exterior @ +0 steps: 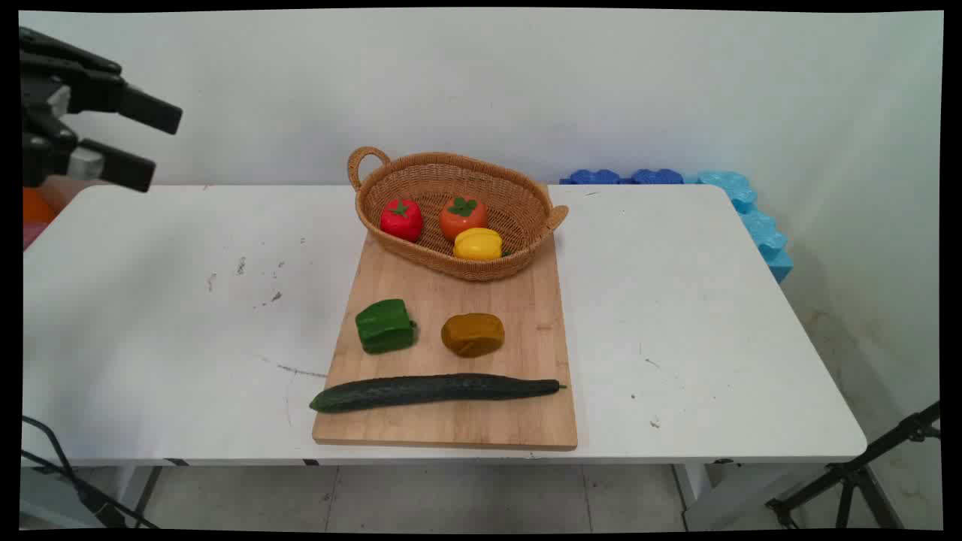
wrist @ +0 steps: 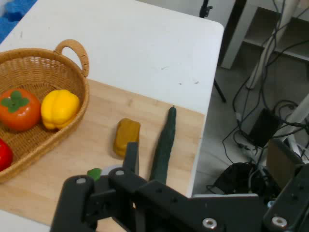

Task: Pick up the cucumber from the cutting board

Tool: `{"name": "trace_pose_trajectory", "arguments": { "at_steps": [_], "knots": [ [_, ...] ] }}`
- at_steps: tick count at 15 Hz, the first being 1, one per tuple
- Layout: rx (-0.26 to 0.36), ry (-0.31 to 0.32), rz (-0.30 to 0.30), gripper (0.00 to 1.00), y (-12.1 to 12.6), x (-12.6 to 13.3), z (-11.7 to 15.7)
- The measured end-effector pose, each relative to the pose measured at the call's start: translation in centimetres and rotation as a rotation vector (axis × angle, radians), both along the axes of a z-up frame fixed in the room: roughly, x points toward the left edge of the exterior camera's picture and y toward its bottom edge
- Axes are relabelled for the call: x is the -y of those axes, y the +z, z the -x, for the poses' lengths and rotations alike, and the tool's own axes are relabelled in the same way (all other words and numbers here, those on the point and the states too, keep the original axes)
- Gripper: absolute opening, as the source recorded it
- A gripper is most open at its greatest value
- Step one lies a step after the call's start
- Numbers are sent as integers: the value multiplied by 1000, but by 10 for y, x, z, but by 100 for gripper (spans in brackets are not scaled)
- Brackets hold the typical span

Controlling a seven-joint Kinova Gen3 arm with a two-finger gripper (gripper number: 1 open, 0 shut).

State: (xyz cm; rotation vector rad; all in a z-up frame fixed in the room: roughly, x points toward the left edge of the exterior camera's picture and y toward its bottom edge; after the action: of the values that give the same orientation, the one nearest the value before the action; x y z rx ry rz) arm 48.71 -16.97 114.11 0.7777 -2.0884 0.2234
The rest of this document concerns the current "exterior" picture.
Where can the light blue-green foam mat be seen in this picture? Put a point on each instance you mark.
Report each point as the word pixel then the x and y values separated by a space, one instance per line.
pixel 759 225

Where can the brown toy potato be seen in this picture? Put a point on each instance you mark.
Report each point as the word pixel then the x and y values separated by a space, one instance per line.
pixel 472 335

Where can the black tripod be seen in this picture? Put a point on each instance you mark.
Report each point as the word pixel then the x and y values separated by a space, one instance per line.
pixel 853 473

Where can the yellow toy bell pepper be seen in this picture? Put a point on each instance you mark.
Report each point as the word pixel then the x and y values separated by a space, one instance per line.
pixel 478 245

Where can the wooden cutting board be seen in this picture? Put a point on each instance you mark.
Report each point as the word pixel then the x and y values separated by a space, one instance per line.
pixel 481 430

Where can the long dark green cucumber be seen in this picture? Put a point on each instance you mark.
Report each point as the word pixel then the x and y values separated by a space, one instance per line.
pixel 428 389

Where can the dark metal table leg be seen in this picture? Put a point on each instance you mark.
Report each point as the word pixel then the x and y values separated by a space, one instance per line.
pixel 146 492

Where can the green toy bell pepper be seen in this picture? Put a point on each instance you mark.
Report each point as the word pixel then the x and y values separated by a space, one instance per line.
pixel 383 327

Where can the dark blue foam mat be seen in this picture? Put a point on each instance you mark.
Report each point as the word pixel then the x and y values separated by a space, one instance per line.
pixel 657 176
pixel 594 177

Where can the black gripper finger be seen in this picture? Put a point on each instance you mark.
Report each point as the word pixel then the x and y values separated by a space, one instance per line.
pixel 150 111
pixel 120 167

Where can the white table leg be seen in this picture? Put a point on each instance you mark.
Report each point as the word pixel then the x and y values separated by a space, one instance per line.
pixel 710 496

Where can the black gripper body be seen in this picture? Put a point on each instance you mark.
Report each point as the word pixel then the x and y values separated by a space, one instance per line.
pixel 31 105

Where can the orange toy tomato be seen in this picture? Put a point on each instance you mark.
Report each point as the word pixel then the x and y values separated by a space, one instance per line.
pixel 460 222

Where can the orange box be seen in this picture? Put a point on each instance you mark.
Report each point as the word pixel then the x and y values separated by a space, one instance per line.
pixel 36 207

